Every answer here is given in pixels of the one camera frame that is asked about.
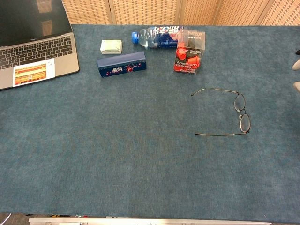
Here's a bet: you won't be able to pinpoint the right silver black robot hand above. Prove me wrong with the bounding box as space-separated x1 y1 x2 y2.
292 48 300 93

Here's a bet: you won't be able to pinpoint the thin wire-frame eyeglasses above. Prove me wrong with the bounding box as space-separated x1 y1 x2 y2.
190 88 251 136

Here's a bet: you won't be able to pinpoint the clear box of coffee capsules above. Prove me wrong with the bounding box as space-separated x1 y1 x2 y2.
173 29 206 75

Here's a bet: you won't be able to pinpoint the clear bottle with blue label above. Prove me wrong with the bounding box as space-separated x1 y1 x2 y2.
131 25 188 49

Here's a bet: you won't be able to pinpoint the woven rattan folding screen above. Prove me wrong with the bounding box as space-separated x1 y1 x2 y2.
61 0 300 26

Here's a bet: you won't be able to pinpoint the long dark blue box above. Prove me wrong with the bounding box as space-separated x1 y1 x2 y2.
97 51 147 78

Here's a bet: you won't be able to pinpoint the small pale green box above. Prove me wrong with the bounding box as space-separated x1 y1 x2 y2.
100 39 123 55

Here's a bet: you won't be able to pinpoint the grey open laptop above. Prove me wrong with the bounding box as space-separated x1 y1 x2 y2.
0 0 80 91

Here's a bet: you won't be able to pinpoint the postcard with red palace picture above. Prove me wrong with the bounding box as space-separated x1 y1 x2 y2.
12 58 56 88

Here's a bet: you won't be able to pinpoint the aluminium profile rail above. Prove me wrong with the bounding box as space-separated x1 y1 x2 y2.
28 217 272 225

